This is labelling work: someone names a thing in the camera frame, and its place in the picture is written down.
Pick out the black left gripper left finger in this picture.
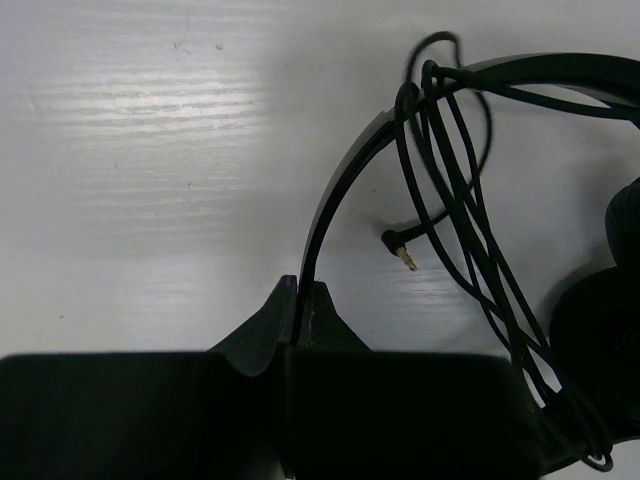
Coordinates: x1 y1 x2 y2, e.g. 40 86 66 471
1 276 297 479

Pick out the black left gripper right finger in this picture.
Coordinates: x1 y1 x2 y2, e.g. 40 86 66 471
284 283 542 479

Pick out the black on-ear headphones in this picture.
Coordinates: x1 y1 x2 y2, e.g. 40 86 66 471
293 53 639 472

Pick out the thin black headphone cable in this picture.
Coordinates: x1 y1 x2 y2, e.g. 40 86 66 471
380 30 640 472

